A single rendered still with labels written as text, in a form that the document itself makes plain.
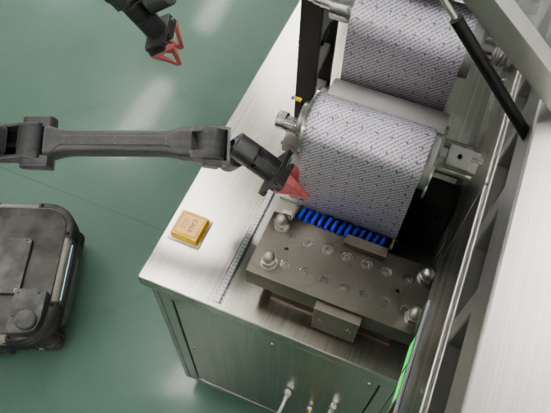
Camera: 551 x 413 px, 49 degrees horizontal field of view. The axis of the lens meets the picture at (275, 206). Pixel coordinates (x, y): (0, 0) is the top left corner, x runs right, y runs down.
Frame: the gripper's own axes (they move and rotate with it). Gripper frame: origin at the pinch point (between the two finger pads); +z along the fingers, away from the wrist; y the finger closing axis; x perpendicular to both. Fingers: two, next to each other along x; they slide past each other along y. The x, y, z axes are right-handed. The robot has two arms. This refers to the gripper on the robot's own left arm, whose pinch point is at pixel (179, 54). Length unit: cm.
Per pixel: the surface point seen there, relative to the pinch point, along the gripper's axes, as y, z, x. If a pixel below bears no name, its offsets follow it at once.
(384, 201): -51, 14, -48
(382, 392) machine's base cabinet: -80, 48, -32
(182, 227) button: -44.9, 12.6, 2.6
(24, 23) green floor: 123, 40, 143
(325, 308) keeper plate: -69, 21, -31
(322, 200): -46, 15, -33
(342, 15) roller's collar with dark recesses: -17, -6, -48
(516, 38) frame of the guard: -66, -36, -79
